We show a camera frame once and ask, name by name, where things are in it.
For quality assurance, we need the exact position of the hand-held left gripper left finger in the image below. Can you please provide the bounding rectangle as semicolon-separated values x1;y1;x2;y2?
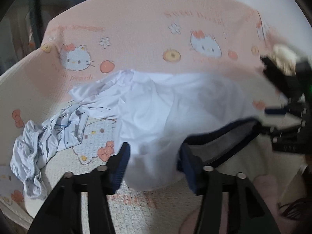
28;142;131;234

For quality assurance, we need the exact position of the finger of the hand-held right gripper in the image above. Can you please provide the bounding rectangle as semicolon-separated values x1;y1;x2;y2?
255;123;293;137
264;106;293;115

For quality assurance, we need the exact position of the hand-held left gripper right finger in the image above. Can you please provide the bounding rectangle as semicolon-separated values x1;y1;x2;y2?
177;143;281;234

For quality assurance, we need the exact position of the white t-shirt with navy trim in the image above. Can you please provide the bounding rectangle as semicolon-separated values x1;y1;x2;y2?
69;69;262;191

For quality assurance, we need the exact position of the cream ruffled folded garment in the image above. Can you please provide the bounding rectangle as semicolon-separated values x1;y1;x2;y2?
272;43;301;76

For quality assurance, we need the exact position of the light blue printed pajama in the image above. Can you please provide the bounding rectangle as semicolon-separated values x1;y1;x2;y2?
10;104;89;199

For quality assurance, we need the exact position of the pink cat printed blanket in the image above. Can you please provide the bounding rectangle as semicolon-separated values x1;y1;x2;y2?
0;0;312;234

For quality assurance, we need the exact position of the glass sliding door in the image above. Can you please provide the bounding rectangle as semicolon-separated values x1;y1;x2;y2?
5;0;103;61

